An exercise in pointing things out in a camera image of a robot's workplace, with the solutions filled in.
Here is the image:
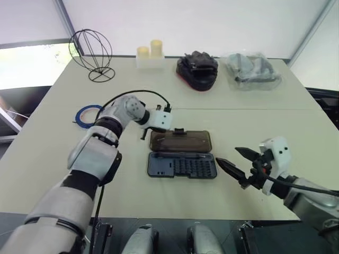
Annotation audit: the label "black wire sphere stand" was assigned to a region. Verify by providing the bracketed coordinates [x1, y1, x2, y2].
[68, 29, 116, 84]

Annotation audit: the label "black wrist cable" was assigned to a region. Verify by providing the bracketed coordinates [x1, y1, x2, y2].
[251, 166, 339, 197]
[94, 90, 173, 125]

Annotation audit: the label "grey rounded robot leg shell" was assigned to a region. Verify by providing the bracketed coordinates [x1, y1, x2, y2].
[186, 223, 224, 254]
[122, 224, 160, 254]

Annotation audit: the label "black bag with red trim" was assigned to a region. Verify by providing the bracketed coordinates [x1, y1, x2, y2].
[175, 50, 220, 92]

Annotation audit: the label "grey metal frame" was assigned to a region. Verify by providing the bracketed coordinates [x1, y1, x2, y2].
[0, 105, 23, 136]

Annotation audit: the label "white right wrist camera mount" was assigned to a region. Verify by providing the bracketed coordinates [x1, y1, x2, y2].
[258, 136, 292, 197]

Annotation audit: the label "clear plastic bag grey items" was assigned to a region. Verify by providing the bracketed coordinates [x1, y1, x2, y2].
[221, 51, 282, 92]

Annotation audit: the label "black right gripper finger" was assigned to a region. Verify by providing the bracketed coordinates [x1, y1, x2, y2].
[215, 157, 250, 189]
[235, 147, 262, 162]

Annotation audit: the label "dark screwdriver bit case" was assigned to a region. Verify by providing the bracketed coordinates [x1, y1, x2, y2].
[147, 127, 219, 181]

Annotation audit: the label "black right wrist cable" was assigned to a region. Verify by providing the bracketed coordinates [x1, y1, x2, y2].
[251, 166, 339, 197]

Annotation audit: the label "tall yellow candle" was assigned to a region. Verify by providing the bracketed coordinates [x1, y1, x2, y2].
[150, 39, 163, 57]

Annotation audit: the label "blue tape roll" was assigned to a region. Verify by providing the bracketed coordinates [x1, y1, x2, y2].
[72, 104, 103, 130]

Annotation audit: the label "black metal bracket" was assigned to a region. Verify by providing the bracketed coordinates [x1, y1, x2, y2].
[91, 221, 114, 254]
[237, 221, 260, 254]

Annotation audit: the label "thick black left elbow cable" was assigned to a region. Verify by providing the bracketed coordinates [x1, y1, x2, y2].
[88, 184, 106, 254]

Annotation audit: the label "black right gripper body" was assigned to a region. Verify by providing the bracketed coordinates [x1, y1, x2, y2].
[244, 149, 274, 191]

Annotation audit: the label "dark background furniture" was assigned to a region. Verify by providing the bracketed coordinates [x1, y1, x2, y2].
[304, 86, 339, 129]

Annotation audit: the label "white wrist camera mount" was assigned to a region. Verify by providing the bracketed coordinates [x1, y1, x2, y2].
[149, 109, 174, 133]
[258, 136, 292, 197]

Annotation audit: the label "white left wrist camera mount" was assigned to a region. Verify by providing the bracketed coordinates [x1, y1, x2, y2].
[149, 109, 174, 133]

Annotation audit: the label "black screwdriver handle in case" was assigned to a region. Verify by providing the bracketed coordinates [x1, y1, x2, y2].
[153, 152, 210, 160]

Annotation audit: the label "white candle holder box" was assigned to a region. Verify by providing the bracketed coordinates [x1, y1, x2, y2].
[136, 54, 166, 70]

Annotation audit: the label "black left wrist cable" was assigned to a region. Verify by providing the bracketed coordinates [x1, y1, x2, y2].
[94, 90, 173, 125]

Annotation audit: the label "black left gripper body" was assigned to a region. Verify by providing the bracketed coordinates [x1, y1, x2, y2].
[146, 125, 171, 134]

